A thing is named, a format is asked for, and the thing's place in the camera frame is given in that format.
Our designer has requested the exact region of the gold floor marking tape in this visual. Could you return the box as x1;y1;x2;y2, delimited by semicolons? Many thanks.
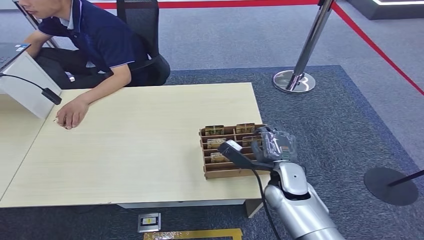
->
143;228;244;240

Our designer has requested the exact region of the brown wooden card rack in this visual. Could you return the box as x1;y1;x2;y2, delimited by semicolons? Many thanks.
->
199;123;271;180

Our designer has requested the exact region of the black round-base stand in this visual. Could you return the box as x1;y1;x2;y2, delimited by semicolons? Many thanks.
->
363;166;424;207

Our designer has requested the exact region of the person's left hand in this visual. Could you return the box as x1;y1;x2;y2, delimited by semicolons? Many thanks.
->
55;98;90;130

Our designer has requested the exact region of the person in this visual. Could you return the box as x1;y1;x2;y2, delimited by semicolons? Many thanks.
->
23;0;150;130

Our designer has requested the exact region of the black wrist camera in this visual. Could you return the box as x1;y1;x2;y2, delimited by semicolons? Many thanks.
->
216;139;276;172

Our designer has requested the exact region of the dark platform with light strip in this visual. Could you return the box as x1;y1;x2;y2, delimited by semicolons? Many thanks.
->
346;0;424;21

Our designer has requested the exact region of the dark laptop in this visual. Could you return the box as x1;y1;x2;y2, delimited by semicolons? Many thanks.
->
0;42;31;71

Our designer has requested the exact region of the silver floor socket box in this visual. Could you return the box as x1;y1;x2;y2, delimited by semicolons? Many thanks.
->
137;212;162;234

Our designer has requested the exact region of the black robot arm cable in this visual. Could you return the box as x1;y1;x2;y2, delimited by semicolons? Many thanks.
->
251;168;282;240

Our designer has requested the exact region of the red barrier belt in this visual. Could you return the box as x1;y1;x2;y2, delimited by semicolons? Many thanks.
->
92;0;321;10
331;2;424;97

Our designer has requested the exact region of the black office chair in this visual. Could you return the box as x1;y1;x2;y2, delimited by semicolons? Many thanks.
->
115;0;171;87

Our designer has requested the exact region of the dark blue carpet rug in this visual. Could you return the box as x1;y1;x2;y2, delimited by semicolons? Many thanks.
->
0;64;424;240

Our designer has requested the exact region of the chrome stanchion post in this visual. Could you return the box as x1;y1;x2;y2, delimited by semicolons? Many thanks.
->
12;0;61;49
272;0;335;95

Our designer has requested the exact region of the white desk partition panel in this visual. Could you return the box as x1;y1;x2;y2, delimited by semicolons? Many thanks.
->
0;51;63;120

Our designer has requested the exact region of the black cable with adapter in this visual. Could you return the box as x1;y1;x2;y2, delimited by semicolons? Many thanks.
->
0;72;63;106

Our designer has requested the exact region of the white desk underframe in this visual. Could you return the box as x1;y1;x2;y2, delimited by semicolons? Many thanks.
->
117;198;264;219

